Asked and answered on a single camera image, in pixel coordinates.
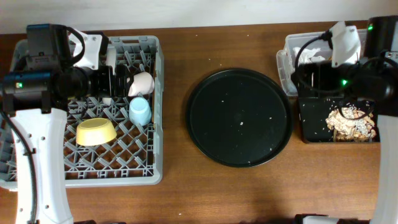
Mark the pink cup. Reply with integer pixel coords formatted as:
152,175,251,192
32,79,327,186
127,72,155,97

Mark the blue cup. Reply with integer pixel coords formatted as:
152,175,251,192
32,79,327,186
129,97,152,126

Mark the yellow bowl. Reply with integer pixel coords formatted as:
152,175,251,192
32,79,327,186
76,118,117,146

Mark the food scraps pile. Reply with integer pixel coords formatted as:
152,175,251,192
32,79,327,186
325,107,377,142

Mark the white napkin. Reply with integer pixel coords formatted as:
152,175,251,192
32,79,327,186
298,48,328,65

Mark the grey plate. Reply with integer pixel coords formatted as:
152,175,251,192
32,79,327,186
102,47,117,106

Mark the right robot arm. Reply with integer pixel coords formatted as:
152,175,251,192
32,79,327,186
292,15,397,223

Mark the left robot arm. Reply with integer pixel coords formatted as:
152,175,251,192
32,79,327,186
1,24,131,223

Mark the black rectangular tray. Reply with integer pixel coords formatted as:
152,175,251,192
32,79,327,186
298,97,380,143

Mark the clear plastic bin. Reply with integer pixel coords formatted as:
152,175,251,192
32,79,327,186
276,29,367,97

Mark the round black tray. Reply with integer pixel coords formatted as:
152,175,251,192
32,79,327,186
185,68,294,167

